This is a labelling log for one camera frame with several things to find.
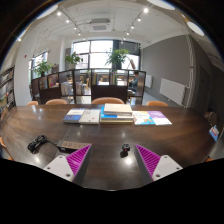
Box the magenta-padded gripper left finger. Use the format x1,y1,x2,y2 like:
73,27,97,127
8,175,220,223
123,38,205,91
43,143,94,187

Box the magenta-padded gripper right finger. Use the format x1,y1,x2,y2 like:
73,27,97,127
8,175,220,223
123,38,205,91
134,143,184,184

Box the black charger block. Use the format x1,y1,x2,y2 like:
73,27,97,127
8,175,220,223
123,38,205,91
121,143,131,154

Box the light blue and yellow book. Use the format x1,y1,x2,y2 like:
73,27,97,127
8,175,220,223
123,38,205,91
132,110,157,127

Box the purple book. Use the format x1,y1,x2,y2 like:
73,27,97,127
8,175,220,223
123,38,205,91
146,110,173,126

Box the dark blue book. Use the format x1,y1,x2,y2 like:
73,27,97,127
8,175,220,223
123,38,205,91
63,108,86,124

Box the white book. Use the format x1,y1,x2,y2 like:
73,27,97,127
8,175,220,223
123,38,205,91
78,109,102,125

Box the tan book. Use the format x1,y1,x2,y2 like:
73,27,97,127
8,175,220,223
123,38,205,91
99,117,134,125

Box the blue sign card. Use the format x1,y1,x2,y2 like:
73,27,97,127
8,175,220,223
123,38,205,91
208,124,220,142

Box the dark open shelf unit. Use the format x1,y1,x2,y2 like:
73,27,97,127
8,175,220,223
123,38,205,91
31,68,147,105

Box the person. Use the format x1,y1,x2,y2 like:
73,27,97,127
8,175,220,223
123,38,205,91
129,70,140,93

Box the potted green plant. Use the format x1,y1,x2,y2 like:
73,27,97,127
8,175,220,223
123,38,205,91
105,48,131,70
33,61,54,78
64,52,84,70

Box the ceiling air conditioner unit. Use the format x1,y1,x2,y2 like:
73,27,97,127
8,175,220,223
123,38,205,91
89,18,112,33

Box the ceiling lights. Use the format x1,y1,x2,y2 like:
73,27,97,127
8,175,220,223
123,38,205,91
16,0,205,43

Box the black power cable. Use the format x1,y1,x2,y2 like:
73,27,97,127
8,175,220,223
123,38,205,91
27,134,59,154

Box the large white wall radiator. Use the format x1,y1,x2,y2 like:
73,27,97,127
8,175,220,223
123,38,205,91
159,77,186,106

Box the small white wall radiator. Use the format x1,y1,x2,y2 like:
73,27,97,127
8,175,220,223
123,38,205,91
145,74,153,89

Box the wall bookshelf unit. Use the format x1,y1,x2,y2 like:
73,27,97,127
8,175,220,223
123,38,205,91
0,65,17,113

